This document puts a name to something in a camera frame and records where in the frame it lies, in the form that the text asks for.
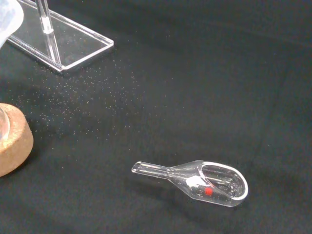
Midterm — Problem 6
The black bench cloth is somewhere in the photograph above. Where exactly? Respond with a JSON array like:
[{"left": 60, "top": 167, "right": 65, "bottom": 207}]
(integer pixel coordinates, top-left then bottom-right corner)
[{"left": 0, "top": 0, "right": 312, "bottom": 234}]

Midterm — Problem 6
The clear glass weighing funnel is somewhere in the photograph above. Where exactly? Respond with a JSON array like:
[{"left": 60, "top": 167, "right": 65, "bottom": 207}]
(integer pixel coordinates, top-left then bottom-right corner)
[{"left": 131, "top": 159, "right": 249, "bottom": 208}]

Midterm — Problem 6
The cork ring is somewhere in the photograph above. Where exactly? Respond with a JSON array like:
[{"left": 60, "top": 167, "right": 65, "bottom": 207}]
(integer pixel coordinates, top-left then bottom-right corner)
[{"left": 0, "top": 103, "right": 34, "bottom": 177}]

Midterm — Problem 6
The translucent white funnel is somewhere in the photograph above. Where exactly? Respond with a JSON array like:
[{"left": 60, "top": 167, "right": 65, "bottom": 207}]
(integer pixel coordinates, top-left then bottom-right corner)
[{"left": 0, "top": 0, "right": 25, "bottom": 47}]

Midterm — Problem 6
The clear round-bottom flask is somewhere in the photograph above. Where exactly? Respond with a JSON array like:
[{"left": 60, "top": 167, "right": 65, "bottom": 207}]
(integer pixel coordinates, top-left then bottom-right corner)
[{"left": 0, "top": 107, "right": 12, "bottom": 142}]

